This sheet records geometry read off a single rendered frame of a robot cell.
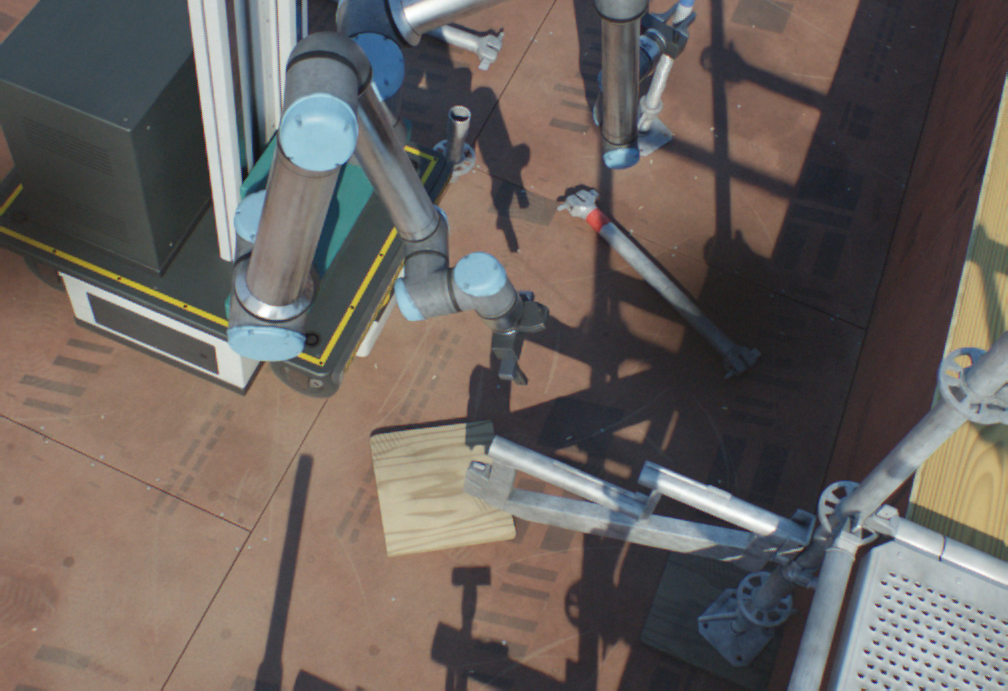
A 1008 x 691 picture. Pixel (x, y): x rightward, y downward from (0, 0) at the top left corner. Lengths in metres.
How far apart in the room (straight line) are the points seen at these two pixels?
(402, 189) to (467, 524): 0.94
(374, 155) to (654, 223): 1.41
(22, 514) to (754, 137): 2.28
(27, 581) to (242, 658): 0.51
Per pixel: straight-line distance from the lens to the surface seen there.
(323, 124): 1.83
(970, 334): 2.60
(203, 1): 2.18
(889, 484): 2.09
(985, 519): 2.41
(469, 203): 3.31
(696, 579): 2.90
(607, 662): 2.80
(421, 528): 2.82
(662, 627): 2.84
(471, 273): 2.26
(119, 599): 2.82
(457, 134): 3.18
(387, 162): 2.15
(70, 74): 2.49
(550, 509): 2.62
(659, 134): 3.58
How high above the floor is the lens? 2.65
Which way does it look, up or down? 57 degrees down
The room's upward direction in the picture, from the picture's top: 13 degrees clockwise
